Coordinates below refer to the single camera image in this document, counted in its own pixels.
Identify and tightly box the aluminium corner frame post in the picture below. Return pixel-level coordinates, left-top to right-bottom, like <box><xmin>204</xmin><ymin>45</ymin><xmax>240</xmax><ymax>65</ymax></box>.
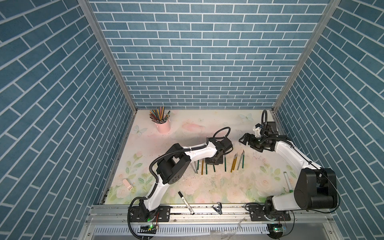
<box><xmin>272</xmin><ymin>0</ymin><xmax>341</xmax><ymax>114</ymax></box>
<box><xmin>78</xmin><ymin>0</ymin><xmax>137</xmax><ymax>114</ymax></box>

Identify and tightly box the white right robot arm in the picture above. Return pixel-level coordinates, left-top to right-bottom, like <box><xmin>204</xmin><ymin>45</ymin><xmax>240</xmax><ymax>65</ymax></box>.
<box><xmin>239</xmin><ymin>122</ymin><xmax>340</xmax><ymax>214</ymax></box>

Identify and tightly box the aluminium corner frame post left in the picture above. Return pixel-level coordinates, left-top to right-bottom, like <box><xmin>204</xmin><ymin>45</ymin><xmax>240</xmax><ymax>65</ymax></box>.
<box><xmin>78</xmin><ymin>0</ymin><xmax>137</xmax><ymax>114</ymax></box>

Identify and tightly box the silver carving knife capped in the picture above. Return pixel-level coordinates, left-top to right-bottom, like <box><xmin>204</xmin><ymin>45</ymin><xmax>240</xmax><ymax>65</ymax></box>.
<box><xmin>237</xmin><ymin>151</ymin><xmax>245</xmax><ymax>171</ymax></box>

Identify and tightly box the aluminium front rail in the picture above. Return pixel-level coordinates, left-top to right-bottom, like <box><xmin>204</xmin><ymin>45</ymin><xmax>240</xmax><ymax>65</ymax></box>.
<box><xmin>79</xmin><ymin>204</ymin><xmax>342</xmax><ymax>240</ymax></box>

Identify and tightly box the green white marker pen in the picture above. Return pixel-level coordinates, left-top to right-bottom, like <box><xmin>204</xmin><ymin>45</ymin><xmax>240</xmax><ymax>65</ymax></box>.
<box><xmin>284</xmin><ymin>172</ymin><xmax>294</xmax><ymax>193</ymax></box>

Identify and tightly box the silver carving knife leftmost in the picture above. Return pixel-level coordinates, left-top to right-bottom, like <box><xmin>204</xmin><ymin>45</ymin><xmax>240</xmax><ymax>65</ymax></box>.
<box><xmin>190</xmin><ymin>162</ymin><xmax>198</xmax><ymax>174</ymax></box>

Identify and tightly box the aluminium corner frame post right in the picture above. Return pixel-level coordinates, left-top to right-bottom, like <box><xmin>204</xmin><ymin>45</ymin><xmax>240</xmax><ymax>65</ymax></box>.
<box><xmin>272</xmin><ymin>0</ymin><xmax>341</xmax><ymax>114</ymax></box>

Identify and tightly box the black marker pen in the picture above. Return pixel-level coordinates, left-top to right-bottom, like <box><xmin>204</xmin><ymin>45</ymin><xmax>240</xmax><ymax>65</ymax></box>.
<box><xmin>178</xmin><ymin>192</ymin><xmax>195</xmax><ymax>215</ymax></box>

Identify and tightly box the pink eraser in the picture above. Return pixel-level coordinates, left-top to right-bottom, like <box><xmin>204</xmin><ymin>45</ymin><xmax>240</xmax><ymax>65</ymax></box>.
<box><xmin>122</xmin><ymin>179</ymin><xmax>133</xmax><ymax>191</ymax></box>

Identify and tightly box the coloured pencils bundle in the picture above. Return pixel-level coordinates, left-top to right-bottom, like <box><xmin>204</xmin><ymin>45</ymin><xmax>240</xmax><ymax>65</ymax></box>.
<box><xmin>149</xmin><ymin>107</ymin><xmax>171</xmax><ymax>124</ymax></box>

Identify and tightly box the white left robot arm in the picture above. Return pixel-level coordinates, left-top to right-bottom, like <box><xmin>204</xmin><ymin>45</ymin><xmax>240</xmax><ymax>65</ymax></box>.
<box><xmin>139</xmin><ymin>137</ymin><xmax>233</xmax><ymax>212</ymax></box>

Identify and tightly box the black binder clip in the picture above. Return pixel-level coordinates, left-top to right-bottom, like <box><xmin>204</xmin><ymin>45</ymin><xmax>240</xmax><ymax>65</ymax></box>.
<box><xmin>212</xmin><ymin>202</ymin><xmax>223</xmax><ymax>215</ymax></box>

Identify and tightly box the pink metal pencil cup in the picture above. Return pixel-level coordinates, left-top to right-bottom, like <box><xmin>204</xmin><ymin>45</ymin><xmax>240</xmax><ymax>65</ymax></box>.
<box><xmin>155</xmin><ymin>118</ymin><xmax>171</xmax><ymax>134</ymax></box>

